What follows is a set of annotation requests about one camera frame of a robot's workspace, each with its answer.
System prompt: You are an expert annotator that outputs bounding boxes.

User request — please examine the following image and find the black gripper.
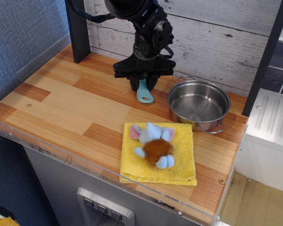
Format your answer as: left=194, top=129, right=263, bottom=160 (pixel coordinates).
left=113, top=54, right=176, bottom=91

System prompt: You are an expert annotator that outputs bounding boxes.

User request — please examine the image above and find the light blue dish brush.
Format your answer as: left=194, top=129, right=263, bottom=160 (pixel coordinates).
left=137, top=79, right=154, bottom=104

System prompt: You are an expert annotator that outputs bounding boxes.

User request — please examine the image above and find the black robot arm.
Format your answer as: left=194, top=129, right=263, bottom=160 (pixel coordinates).
left=105, top=0, right=176, bottom=91

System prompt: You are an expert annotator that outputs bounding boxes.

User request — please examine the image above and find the stainless steel pot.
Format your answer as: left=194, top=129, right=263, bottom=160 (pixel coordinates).
left=167, top=80, right=231, bottom=134

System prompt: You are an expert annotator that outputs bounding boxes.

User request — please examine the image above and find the yellow cloth napkin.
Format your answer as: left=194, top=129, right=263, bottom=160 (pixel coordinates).
left=119, top=122, right=197, bottom=186

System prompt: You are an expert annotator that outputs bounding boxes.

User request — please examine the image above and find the blue plush elephant toy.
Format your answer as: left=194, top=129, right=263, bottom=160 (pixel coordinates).
left=129, top=122, right=175, bottom=169

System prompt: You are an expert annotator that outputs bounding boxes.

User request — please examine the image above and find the silver control panel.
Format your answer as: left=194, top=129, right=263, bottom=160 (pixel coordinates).
left=77, top=187, right=135, bottom=226

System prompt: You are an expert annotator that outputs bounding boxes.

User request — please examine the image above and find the white ridged appliance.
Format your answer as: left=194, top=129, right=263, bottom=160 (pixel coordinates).
left=235, top=89, right=283, bottom=191

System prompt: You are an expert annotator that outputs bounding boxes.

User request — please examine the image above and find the yellow object bottom corner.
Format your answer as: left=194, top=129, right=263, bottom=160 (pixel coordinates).
left=0, top=217, right=20, bottom=226

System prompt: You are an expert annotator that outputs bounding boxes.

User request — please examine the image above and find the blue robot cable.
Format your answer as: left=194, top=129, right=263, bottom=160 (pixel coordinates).
left=68, top=0, right=116, bottom=24

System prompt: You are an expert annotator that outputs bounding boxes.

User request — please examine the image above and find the dark vertical post right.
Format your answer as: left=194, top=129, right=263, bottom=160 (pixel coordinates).
left=242, top=0, right=283, bottom=117

